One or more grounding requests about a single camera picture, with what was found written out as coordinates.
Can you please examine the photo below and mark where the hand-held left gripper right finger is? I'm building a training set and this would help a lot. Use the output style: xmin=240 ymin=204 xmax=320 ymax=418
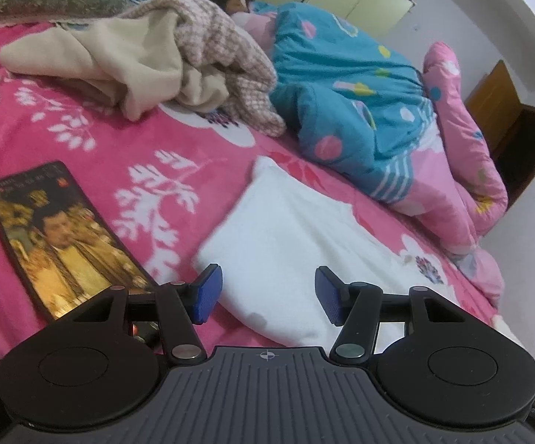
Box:
xmin=314 ymin=266 xmax=467 ymax=366

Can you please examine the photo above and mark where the blue and pink floral quilt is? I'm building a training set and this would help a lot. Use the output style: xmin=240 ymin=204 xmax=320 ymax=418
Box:
xmin=230 ymin=0 xmax=511 ymax=306

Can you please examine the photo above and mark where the pink floral bed blanket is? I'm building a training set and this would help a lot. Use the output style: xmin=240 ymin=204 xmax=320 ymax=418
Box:
xmin=0 ymin=23 xmax=522 ymax=371

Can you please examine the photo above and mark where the white sweatshirt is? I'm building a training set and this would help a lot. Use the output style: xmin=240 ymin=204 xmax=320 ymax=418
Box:
xmin=192 ymin=155 xmax=462 ymax=347

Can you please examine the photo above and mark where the wooden door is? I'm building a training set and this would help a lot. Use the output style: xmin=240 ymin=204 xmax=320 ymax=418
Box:
xmin=464 ymin=59 xmax=535 ymax=199

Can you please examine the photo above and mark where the smartphone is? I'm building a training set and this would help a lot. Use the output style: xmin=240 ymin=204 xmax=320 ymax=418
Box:
xmin=0 ymin=161 xmax=157 ymax=322

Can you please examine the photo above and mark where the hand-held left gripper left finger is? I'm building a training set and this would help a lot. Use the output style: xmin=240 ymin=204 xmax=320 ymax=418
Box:
xmin=71 ymin=263 xmax=224 ymax=364

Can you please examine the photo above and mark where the beige garment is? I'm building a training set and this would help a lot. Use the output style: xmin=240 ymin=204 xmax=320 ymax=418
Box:
xmin=0 ymin=9 xmax=231 ymax=121

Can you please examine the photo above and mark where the pink checked blanket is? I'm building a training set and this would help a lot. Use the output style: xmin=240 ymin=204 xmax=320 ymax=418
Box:
xmin=119 ymin=0 xmax=289 ymax=138

